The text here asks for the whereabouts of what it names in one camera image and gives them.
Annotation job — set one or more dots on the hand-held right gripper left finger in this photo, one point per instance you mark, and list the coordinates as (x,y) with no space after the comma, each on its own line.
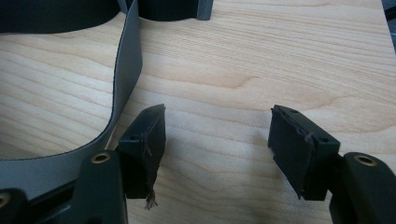
(146,149)

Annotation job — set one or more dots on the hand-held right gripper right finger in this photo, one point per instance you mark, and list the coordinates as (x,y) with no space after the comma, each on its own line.
(292,146)

